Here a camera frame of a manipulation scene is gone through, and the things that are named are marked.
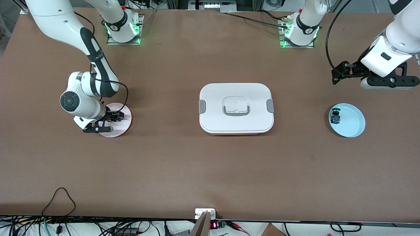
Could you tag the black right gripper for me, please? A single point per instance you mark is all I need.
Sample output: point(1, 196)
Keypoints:
point(110, 115)

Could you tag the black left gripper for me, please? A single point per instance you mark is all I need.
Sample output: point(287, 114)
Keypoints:
point(355, 69)

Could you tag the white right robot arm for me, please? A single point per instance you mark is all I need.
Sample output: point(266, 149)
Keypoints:
point(49, 19)

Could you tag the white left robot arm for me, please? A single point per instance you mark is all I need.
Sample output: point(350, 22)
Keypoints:
point(403, 32)

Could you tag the white lunch box grey clips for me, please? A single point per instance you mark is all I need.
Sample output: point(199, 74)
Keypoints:
point(236, 121)

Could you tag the small white box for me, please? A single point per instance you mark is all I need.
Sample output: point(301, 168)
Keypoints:
point(200, 213)

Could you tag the pink round plate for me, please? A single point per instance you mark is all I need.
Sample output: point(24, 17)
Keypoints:
point(121, 127)

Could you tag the light blue round plate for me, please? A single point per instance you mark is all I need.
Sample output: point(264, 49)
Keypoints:
point(352, 126)

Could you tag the grey slanted bar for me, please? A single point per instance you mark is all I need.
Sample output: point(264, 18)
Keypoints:
point(200, 227)

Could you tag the red digit display board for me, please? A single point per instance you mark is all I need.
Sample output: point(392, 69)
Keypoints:
point(215, 225)

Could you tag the grey device with lights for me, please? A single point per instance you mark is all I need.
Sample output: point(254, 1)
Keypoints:
point(213, 5)

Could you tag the red clip lead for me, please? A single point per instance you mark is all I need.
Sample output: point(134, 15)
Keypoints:
point(239, 227)

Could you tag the brown cardboard piece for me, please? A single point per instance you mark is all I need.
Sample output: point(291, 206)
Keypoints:
point(272, 231)

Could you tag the blue and black switch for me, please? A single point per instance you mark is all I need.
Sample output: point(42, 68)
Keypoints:
point(335, 116)

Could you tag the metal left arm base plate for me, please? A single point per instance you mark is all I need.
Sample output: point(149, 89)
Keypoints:
point(283, 45)

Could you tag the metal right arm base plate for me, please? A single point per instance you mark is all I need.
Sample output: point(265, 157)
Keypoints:
point(113, 42)

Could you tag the aluminium frame profile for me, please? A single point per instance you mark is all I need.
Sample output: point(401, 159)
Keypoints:
point(23, 12)

